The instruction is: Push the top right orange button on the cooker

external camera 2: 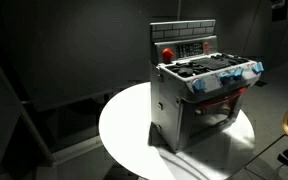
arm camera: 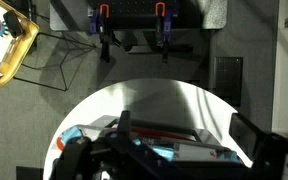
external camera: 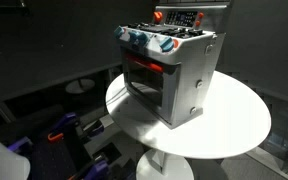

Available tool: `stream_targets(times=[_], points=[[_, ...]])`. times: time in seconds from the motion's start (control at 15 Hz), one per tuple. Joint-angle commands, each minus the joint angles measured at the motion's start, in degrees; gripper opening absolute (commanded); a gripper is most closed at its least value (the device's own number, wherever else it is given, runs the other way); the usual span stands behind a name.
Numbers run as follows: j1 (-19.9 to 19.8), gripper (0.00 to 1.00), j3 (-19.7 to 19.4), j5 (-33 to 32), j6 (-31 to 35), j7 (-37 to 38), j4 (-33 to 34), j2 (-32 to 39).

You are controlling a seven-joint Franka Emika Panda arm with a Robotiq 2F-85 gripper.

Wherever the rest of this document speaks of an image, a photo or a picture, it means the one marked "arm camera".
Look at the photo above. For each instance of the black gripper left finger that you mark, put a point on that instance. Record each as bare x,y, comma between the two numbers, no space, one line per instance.
74,162

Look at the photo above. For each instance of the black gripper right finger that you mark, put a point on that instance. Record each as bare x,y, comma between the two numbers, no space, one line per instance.
257,148

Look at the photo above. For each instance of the toy cooker, grey with knobs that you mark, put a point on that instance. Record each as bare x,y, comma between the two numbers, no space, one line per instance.
118,134

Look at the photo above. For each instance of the black perforated box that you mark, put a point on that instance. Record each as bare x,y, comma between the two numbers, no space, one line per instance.
228,79

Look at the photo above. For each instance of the round white table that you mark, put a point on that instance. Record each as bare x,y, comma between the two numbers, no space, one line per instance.
163,101

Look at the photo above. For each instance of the left purple orange clamp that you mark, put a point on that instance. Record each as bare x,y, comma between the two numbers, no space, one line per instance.
99,24

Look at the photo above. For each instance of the purple orange clamp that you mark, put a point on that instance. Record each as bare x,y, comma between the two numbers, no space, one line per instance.
99,24
163,27

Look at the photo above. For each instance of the black rectangular block on tray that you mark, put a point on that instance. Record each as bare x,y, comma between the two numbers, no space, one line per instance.
13,24

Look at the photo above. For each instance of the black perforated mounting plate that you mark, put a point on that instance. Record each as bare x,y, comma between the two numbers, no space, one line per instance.
75,15

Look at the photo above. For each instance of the right purple orange clamp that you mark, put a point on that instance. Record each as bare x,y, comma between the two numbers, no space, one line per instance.
163,27

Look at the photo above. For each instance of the black wire frame stand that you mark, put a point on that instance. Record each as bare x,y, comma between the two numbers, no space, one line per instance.
71,45

